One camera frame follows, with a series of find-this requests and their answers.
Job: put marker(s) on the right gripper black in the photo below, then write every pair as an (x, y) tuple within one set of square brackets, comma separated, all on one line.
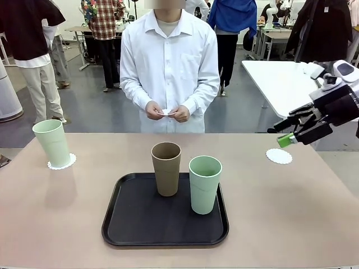
[(342, 109)]

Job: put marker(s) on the white paper doily coaster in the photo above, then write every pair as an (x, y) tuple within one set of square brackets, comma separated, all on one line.
[(279, 156), (72, 159), (165, 112)]

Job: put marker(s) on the pale green plastic cup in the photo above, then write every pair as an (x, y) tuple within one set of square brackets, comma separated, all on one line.
[(53, 145), (204, 196)]

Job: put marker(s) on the brown plastic cup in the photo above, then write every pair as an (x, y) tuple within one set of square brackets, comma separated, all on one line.
[(166, 173)]

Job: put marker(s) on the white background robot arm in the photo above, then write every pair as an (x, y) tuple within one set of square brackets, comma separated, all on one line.
[(269, 14)]

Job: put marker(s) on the person's left forearm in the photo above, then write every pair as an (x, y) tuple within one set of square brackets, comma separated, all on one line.
[(203, 96)]

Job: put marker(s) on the person's left hand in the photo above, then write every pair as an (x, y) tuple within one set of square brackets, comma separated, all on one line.
[(182, 114)]

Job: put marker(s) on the person's right hand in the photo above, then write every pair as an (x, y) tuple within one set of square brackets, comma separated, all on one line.
[(152, 112)]

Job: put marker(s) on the person in black coat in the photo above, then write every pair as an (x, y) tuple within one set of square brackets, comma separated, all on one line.
[(317, 33)]

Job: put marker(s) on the grey desk with equipment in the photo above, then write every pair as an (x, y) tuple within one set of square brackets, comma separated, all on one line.
[(276, 35)]

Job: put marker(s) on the person in blue top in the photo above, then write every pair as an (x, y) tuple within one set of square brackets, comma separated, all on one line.
[(232, 14)]

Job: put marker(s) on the person in white shirt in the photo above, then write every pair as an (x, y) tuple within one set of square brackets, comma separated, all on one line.
[(168, 70)]

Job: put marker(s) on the black plastic serving tray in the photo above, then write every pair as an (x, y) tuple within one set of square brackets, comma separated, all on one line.
[(168, 224)]

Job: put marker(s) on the person in plaid shirt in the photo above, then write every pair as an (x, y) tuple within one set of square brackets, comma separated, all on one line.
[(105, 22)]

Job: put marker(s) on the grey metal workshop desk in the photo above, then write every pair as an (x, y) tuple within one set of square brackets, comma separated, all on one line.
[(78, 28)]

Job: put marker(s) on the person in grey trousers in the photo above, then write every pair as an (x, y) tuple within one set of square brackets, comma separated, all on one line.
[(60, 59)]

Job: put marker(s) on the white perforated cylinder appliance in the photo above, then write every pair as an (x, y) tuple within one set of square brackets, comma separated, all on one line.
[(9, 98)]

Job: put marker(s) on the person in black shirt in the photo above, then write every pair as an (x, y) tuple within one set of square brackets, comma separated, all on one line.
[(22, 28)]

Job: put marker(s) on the brown patterned object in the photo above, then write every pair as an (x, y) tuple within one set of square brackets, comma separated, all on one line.
[(4, 162)]

